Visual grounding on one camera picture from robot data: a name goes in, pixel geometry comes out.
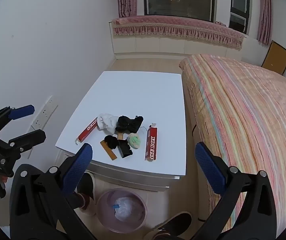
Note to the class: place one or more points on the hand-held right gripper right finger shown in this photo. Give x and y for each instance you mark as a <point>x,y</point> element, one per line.
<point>209,166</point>

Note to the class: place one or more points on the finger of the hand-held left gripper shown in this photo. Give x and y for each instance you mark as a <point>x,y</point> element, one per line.
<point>29,137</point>
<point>21,111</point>

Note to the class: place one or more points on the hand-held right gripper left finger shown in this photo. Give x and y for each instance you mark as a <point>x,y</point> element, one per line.
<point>81,163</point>

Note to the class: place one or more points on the brown wooden strip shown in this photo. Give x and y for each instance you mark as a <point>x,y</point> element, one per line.
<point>109,153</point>

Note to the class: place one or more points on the red long box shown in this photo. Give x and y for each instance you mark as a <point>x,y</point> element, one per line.
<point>88,129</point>
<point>151,145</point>

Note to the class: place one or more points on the small black fabric ball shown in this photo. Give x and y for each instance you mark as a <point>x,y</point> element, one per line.
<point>111,141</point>

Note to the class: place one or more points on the small black box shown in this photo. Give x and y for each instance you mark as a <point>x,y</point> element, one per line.
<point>125,150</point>

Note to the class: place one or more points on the small brown wooden piece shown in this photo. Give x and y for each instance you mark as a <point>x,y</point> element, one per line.
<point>120,136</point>

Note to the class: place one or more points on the white sock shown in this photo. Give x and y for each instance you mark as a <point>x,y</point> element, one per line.
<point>108,123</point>

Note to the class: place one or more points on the pink translucent trash bin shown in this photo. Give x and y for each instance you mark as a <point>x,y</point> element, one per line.
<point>103,216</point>

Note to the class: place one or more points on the black cloth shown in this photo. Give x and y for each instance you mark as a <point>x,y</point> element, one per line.
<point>129,123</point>

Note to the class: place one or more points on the person's left shoe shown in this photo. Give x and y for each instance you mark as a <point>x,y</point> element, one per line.
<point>86,183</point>

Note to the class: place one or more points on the person's shoe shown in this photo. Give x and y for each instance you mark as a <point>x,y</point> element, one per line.
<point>177,221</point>
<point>86,183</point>

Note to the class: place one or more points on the bed with striped cover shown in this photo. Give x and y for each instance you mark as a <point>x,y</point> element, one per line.
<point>245,117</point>

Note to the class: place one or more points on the person's right shoe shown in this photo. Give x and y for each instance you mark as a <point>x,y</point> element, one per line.
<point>177,221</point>

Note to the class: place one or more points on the white plastic bin bag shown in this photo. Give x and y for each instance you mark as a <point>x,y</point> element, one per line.
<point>128,210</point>

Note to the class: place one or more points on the brown framed board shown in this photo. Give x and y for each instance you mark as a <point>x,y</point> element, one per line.
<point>276,58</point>

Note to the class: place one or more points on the white window seat cabinet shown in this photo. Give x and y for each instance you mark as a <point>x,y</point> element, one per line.
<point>158,45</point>

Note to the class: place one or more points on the pink frilled window seat cushion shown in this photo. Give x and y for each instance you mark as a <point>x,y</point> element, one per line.
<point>170,22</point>

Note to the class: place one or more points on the narrow dark window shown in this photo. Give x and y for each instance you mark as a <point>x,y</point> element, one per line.
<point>239,5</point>

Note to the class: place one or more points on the white wall socket panel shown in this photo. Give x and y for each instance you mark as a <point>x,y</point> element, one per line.
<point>45,112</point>

